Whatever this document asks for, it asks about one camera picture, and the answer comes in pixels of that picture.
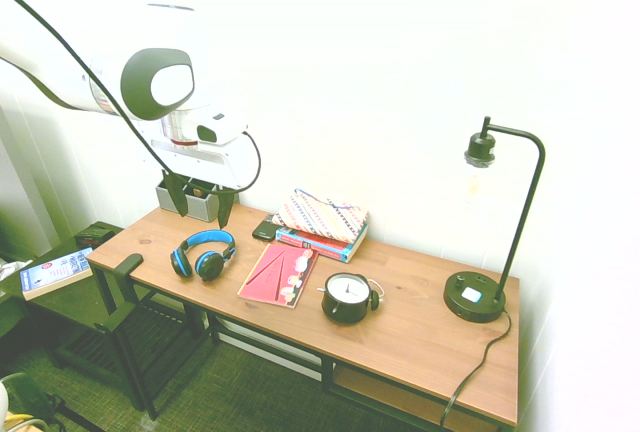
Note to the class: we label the black side chair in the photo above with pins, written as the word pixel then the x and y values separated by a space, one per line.
pixel 150 337

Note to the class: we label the blue and black headphones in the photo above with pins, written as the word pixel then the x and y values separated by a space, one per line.
pixel 210 264

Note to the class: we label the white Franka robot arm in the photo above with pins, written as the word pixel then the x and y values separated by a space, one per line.
pixel 60 72

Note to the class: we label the wooden lower desk shelf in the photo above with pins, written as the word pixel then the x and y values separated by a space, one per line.
pixel 400 399

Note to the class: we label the red illustrated notebook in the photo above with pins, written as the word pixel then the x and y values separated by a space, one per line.
pixel 277 277

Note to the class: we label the dark side table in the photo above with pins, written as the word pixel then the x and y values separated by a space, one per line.
pixel 70 302

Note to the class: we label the striped fabric pouch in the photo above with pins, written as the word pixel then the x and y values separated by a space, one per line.
pixel 322 217

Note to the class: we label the blue and red thick book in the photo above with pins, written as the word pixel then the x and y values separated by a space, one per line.
pixel 325 248

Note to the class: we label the clear lamp bulb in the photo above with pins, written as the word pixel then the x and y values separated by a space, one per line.
pixel 477 179

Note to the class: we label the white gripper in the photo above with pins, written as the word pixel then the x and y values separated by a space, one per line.
pixel 200 162

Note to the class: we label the small brown cylinder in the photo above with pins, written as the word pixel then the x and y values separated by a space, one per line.
pixel 199 192

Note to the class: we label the wooden desk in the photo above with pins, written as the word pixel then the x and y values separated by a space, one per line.
pixel 327 374

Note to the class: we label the blue and white paperback book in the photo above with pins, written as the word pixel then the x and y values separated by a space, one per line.
pixel 55 274

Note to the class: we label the white crumpled paper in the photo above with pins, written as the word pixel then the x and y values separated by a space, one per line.
pixel 12 269

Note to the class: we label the black headphone hanger clamp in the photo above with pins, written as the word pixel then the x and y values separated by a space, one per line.
pixel 129 263

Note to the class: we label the black desk lamp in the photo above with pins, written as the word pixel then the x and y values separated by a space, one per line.
pixel 472 299

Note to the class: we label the small black box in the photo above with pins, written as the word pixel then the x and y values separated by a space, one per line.
pixel 94 236

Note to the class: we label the grey desk organizer box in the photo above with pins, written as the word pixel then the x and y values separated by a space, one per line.
pixel 200 208

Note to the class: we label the black smartphone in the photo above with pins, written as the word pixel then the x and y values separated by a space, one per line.
pixel 263 232

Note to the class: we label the black twin-bell alarm clock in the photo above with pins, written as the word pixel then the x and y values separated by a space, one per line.
pixel 345 297

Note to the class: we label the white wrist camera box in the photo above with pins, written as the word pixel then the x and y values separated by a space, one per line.
pixel 220 127

